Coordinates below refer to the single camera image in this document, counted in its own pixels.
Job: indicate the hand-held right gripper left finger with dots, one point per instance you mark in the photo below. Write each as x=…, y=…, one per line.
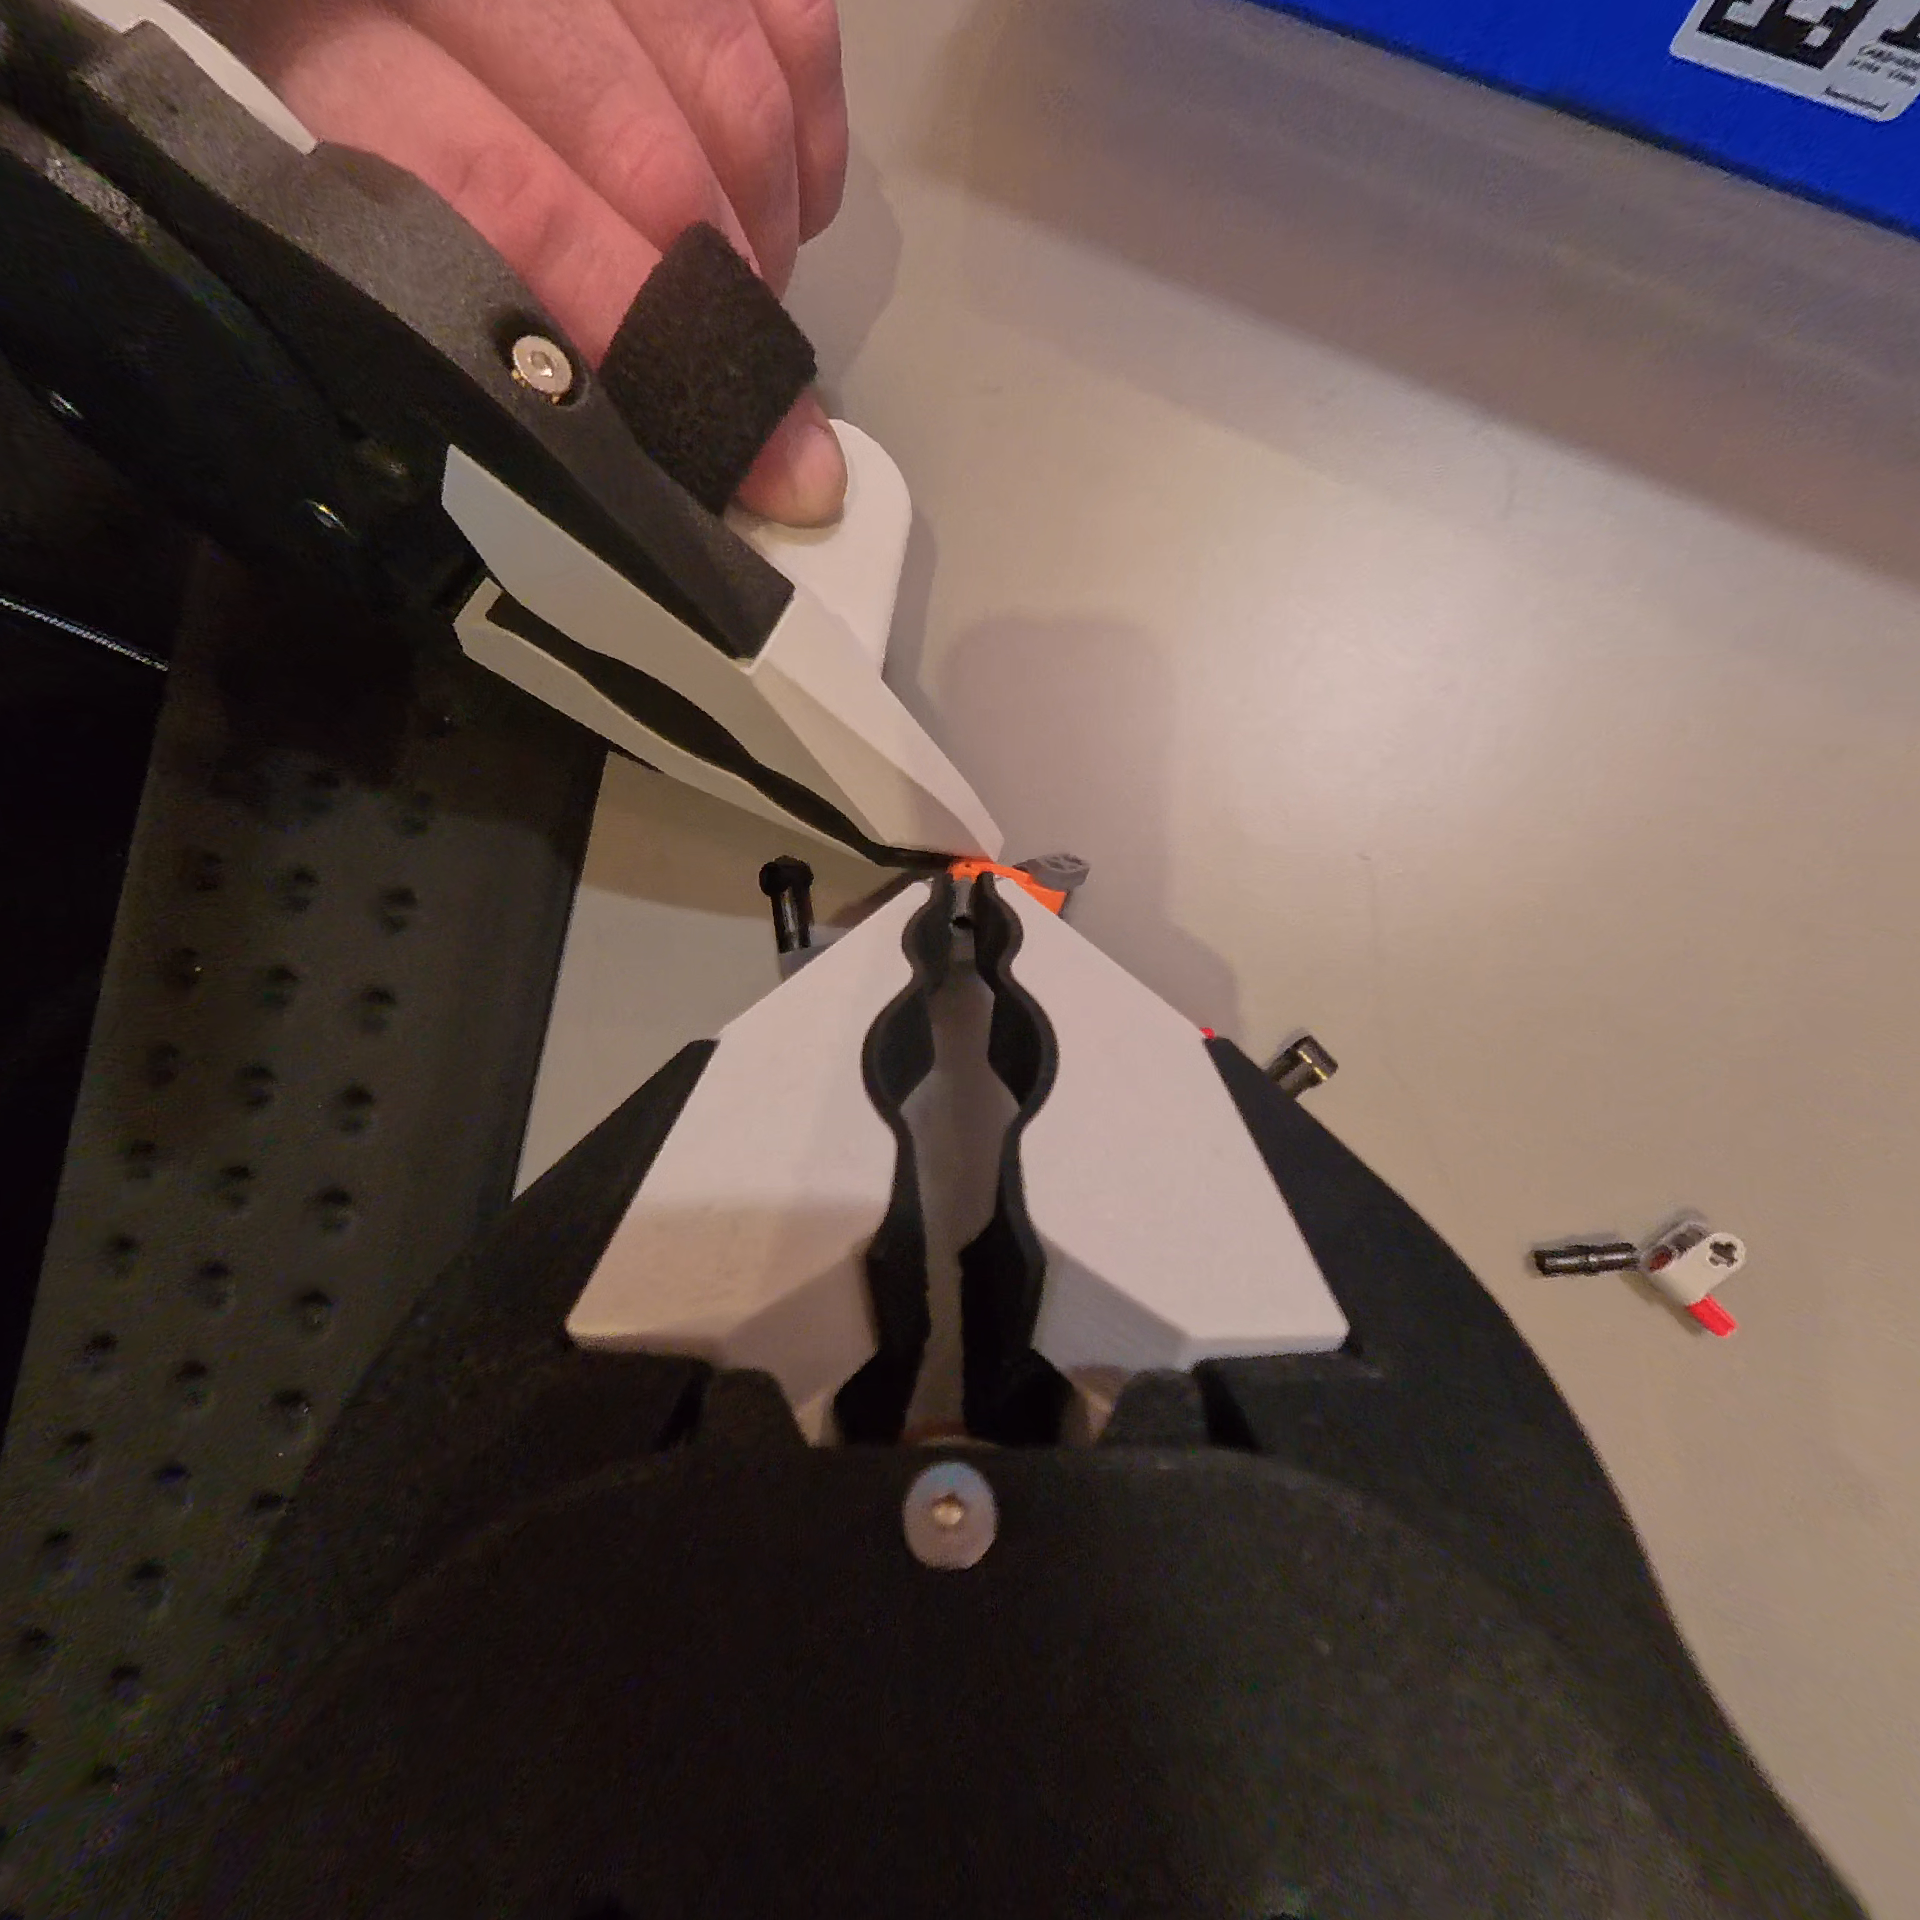
x=734, y=1201

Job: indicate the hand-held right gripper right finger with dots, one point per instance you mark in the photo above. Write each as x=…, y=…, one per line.
x=1171, y=1201

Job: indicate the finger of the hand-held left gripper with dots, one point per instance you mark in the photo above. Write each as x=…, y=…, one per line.
x=601, y=705
x=839, y=721

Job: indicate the orange connector piece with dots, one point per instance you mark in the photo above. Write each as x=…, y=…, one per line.
x=975, y=867

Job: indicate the person's left hand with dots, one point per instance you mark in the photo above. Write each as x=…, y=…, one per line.
x=601, y=119

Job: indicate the grey beam black axle assembly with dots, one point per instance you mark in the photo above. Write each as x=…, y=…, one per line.
x=788, y=888

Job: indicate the small black bush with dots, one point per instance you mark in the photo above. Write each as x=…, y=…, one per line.
x=1300, y=1066

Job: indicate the black perforated board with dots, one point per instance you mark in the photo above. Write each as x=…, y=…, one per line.
x=301, y=1126

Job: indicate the small white connector assembly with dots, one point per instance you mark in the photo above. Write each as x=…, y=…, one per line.
x=1689, y=1259

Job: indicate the blue plastic bin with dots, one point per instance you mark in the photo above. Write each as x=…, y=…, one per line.
x=1652, y=76

